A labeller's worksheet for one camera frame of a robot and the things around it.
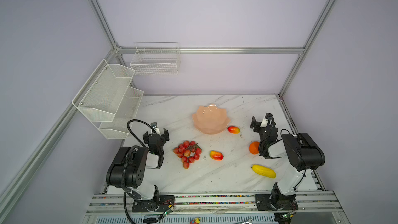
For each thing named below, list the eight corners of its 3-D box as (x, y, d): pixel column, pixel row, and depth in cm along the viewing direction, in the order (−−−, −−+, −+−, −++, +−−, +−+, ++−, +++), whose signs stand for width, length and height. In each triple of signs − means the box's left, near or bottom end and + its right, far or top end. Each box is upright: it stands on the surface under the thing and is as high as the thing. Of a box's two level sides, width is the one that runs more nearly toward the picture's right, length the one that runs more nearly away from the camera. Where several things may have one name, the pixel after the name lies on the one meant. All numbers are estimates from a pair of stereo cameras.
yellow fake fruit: (250, 171, 85) (252, 169, 82) (251, 165, 87) (253, 163, 84) (273, 179, 82) (275, 177, 80) (273, 173, 84) (276, 171, 82)
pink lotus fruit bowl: (192, 135, 99) (192, 132, 96) (194, 107, 115) (193, 103, 112) (229, 135, 100) (230, 132, 97) (226, 107, 115) (227, 104, 112)
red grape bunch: (185, 169, 86) (184, 166, 82) (173, 152, 92) (172, 148, 88) (204, 156, 91) (204, 152, 87) (192, 140, 97) (191, 136, 93)
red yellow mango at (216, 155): (208, 158, 90) (208, 155, 87) (210, 152, 92) (210, 149, 90) (222, 162, 88) (222, 159, 86) (223, 156, 91) (224, 153, 88)
